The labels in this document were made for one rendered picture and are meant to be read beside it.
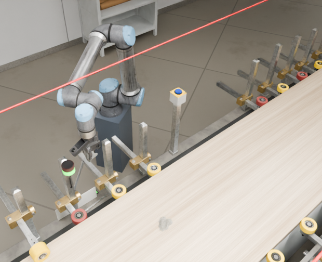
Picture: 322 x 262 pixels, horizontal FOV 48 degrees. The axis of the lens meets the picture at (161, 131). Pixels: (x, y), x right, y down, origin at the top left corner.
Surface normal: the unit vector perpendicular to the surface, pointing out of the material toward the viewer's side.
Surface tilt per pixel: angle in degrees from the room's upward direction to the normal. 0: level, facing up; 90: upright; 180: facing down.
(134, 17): 0
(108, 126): 90
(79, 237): 0
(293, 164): 0
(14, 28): 90
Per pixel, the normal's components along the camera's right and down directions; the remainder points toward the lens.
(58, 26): 0.65, 0.54
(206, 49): 0.03, -0.72
